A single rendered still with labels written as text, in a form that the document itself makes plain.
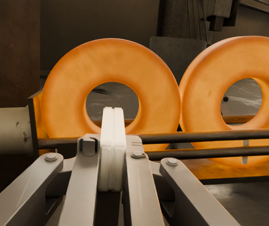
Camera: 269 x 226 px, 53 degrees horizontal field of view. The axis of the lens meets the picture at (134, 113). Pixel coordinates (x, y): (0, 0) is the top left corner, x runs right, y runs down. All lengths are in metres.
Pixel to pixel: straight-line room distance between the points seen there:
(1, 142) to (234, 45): 0.27
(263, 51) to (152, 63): 0.12
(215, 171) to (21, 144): 0.22
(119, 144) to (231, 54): 0.20
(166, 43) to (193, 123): 2.38
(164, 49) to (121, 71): 2.40
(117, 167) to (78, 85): 0.16
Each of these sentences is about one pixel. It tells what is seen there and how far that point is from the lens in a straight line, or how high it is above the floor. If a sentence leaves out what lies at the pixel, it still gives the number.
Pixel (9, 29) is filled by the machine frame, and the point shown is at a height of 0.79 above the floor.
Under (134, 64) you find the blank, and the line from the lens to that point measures 0.30.
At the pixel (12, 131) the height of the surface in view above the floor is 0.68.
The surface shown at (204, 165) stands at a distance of 0.36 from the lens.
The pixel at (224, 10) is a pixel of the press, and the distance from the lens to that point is 8.15.
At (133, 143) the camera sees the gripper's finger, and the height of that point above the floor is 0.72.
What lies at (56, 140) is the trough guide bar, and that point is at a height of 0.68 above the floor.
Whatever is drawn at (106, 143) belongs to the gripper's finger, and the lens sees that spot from 0.15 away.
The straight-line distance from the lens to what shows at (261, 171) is 0.37.
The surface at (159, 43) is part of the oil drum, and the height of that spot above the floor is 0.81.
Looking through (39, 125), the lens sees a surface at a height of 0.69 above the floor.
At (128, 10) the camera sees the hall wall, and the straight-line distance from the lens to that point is 8.23.
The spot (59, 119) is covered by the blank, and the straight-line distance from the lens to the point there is 0.31.
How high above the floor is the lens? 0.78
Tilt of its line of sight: 14 degrees down
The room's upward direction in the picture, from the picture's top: 5 degrees clockwise
